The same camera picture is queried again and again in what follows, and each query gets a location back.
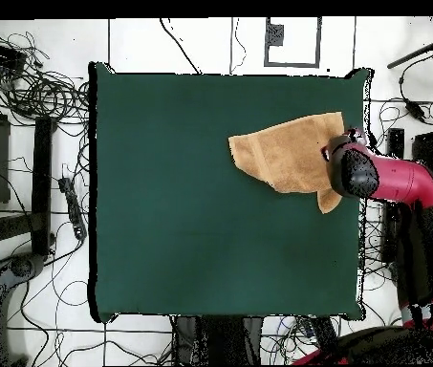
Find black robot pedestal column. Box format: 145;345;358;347
171;314;265;366

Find dark grey square plate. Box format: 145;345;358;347
265;23;285;47

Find dark green table cloth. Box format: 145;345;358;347
87;61;374;324

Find black power adapter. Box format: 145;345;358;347
403;97;427;123

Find black metal frame stand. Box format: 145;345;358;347
380;127;433;265
0;83;56;261

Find black tripod pole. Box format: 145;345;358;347
386;16;433;71

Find grey pedestal leg with caster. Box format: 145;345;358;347
0;251;47;366

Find black electronics box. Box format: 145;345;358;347
0;38;28;72

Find grey square floor frame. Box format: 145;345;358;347
264;16;322;69

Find tan terry towel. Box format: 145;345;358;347
227;111;347;215

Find black coiled cable bundle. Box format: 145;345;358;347
0;30;91;123

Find long black cable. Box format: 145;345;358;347
159;17;202;75

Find black power strip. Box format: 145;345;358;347
57;176;88;241
309;315;341;350

